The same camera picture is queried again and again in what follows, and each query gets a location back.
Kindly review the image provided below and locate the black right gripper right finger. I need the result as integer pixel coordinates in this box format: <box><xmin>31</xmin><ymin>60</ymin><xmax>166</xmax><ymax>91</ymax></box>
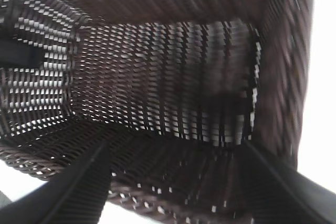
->
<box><xmin>243</xmin><ymin>140</ymin><xmax>336</xmax><ymax>224</ymax></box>

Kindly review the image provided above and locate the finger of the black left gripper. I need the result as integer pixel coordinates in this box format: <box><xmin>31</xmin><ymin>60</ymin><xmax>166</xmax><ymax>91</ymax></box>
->
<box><xmin>0</xmin><ymin>38</ymin><xmax>45</xmax><ymax>68</ymax></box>

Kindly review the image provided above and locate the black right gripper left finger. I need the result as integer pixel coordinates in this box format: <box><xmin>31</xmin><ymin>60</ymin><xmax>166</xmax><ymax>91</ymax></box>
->
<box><xmin>0</xmin><ymin>140</ymin><xmax>112</xmax><ymax>224</ymax></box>

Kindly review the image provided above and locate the dark brown woven basket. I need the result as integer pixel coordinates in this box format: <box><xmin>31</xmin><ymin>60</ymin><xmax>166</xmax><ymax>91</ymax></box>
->
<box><xmin>0</xmin><ymin>0</ymin><xmax>316</xmax><ymax>224</ymax></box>

